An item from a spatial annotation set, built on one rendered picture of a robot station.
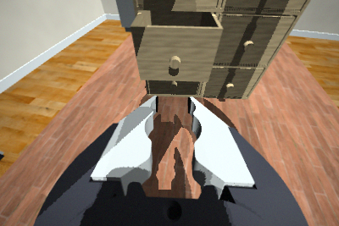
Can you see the wooden chest of drawers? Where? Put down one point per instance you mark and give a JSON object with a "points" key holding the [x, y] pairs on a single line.
{"points": [[219, 10]]}

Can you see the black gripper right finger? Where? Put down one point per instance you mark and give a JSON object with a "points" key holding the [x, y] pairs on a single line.
{"points": [[222, 157]]}

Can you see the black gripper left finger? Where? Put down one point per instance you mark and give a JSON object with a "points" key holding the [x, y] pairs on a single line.
{"points": [[120, 155]]}

